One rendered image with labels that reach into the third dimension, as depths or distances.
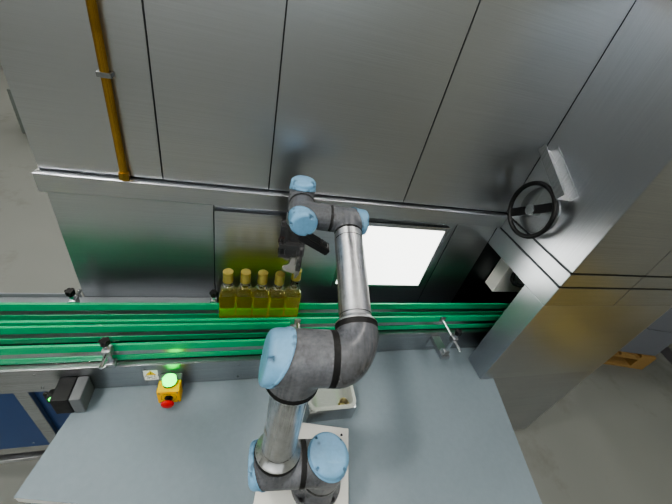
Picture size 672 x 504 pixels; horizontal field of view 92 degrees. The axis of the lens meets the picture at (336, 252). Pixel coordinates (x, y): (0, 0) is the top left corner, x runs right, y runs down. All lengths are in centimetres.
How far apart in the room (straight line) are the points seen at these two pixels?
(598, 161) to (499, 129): 31
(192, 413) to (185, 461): 15
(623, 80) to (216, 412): 166
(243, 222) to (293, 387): 66
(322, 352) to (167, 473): 75
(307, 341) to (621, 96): 115
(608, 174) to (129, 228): 153
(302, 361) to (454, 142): 90
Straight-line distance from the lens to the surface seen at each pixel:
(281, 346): 64
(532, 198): 146
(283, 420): 80
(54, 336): 141
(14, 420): 173
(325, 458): 101
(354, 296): 74
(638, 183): 126
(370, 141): 112
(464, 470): 146
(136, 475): 129
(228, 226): 119
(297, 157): 110
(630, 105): 134
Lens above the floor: 194
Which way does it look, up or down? 36 degrees down
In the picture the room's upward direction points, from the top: 15 degrees clockwise
